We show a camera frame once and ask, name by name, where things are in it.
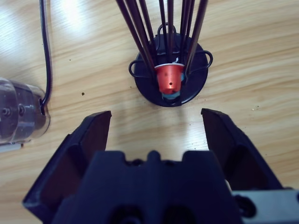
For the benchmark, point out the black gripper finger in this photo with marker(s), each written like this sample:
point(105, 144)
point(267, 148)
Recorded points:
point(233, 149)
point(67, 168)

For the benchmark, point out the red coffee capsule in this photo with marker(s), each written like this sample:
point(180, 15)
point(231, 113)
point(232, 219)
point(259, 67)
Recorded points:
point(169, 78)

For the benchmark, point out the blue coffee capsule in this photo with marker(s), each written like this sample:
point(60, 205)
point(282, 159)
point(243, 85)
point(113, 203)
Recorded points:
point(170, 95)

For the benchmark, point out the black capsule holder with rods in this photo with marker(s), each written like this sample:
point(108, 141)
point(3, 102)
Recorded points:
point(198, 84)

